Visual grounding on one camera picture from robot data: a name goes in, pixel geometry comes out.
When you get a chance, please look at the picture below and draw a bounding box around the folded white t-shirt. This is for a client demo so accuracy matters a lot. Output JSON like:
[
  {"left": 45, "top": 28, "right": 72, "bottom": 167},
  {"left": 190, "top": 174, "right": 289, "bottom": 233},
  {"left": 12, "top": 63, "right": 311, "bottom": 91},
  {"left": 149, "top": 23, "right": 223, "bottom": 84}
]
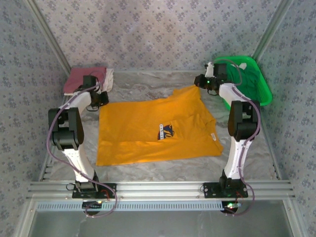
[{"left": 64, "top": 68, "right": 115, "bottom": 98}]

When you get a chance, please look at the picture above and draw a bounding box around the grey slotted cable duct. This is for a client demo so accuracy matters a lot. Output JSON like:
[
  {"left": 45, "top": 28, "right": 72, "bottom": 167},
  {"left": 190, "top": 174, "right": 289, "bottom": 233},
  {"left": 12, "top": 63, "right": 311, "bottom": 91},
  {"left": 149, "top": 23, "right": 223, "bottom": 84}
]
[{"left": 36, "top": 200, "right": 223, "bottom": 212}]

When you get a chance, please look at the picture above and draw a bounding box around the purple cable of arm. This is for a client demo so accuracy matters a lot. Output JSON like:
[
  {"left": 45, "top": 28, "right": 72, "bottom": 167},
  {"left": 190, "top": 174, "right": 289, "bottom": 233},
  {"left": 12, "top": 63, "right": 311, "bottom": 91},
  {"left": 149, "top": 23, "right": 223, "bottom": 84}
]
[
  {"left": 216, "top": 59, "right": 262, "bottom": 217},
  {"left": 46, "top": 71, "right": 119, "bottom": 218}
]

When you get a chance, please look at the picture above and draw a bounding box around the green plastic basket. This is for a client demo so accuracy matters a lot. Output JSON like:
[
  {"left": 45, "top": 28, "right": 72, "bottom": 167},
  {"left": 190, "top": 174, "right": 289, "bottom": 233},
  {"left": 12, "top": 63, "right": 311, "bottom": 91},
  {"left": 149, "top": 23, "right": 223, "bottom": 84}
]
[{"left": 213, "top": 55, "right": 273, "bottom": 111}]

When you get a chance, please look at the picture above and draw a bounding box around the crumpled green t-shirt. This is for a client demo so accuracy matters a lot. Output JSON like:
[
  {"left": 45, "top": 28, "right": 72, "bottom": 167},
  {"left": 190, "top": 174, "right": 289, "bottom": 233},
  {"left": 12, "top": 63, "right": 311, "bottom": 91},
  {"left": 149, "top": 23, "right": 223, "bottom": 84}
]
[{"left": 226, "top": 63, "right": 266, "bottom": 104}]

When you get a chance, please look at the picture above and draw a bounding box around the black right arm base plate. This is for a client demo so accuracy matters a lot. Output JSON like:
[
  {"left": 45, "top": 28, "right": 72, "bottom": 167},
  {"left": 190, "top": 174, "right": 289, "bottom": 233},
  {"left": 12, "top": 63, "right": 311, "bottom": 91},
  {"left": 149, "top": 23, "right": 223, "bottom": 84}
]
[{"left": 202, "top": 182, "right": 249, "bottom": 199}]

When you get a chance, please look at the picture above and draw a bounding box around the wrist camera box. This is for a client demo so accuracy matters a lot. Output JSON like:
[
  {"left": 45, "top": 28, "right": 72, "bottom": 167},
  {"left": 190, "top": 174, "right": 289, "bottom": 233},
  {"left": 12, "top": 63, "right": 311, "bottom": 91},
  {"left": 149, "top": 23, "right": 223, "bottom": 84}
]
[
  {"left": 204, "top": 61, "right": 228, "bottom": 80},
  {"left": 82, "top": 75, "right": 97, "bottom": 87}
]

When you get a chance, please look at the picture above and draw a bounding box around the grey metal panel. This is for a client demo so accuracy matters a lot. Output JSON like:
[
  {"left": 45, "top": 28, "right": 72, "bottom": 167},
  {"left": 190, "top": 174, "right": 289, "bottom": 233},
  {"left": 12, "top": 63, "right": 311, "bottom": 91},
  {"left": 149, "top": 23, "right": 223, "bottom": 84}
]
[{"left": 31, "top": 209, "right": 293, "bottom": 237}]

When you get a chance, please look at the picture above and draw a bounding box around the yellow printed t-shirt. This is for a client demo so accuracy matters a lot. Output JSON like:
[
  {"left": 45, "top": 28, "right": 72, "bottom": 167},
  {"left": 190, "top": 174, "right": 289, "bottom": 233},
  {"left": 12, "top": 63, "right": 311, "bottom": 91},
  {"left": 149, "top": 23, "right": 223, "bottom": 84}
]
[{"left": 95, "top": 85, "right": 224, "bottom": 166}]

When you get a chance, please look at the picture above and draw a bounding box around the folded maroon t-shirt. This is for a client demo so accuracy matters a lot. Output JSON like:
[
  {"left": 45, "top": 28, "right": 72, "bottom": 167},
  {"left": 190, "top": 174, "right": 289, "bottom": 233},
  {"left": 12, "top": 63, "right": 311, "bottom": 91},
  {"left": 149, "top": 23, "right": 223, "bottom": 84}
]
[{"left": 63, "top": 66, "right": 107, "bottom": 95}]

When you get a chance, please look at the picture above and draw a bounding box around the aluminium cross rail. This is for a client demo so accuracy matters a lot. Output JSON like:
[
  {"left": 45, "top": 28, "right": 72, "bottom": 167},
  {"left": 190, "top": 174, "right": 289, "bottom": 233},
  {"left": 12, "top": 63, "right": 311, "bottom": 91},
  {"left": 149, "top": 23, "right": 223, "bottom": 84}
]
[{"left": 27, "top": 180, "right": 296, "bottom": 199}]

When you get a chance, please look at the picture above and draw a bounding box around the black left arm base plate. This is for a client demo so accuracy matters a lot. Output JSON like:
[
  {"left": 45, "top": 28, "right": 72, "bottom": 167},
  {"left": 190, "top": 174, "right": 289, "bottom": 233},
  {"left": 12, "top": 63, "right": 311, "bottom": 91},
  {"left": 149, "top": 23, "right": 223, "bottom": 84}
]
[{"left": 72, "top": 183, "right": 117, "bottom": 199}]

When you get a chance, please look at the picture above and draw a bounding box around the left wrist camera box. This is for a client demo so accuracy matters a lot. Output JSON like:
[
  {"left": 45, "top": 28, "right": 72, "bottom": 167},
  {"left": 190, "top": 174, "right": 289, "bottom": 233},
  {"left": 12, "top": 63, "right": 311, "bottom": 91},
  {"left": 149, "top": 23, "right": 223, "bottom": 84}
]
[{"left": 82, "top": 75, "right": 97, "bottom": 87}]

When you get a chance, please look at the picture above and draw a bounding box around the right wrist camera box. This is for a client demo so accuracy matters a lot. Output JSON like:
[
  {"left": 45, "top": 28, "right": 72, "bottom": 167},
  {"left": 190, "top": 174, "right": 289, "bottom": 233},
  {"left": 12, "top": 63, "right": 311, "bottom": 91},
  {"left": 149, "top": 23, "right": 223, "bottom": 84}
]
[{"left": 204, "top": 61, "right": 228, "bottom": 80}]

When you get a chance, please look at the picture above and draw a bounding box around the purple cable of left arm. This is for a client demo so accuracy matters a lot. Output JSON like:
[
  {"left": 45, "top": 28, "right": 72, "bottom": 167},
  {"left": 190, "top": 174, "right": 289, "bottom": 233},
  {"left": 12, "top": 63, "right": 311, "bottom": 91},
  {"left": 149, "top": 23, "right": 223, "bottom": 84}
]
[{"left": 46, "top": 71, "right": 119, "bottom": 218}]

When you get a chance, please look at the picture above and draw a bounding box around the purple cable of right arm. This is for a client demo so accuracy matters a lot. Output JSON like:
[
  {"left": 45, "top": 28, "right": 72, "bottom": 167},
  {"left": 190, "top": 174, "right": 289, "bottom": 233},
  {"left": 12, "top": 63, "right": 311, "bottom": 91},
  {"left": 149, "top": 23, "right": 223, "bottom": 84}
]
[{"left": 216, "top": 59, "right": 262, "bottom": 217}]

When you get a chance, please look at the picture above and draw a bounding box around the aluminium corner post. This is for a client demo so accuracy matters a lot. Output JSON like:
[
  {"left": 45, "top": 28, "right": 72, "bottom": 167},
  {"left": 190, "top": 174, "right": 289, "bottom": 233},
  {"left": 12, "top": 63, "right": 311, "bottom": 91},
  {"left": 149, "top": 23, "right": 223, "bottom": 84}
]
[
  {"left": 24, "top": 0, "right": 72, "bottom": 75},
  {"left": 253, "top": 0, "right": 294, "bottom": 65}
]

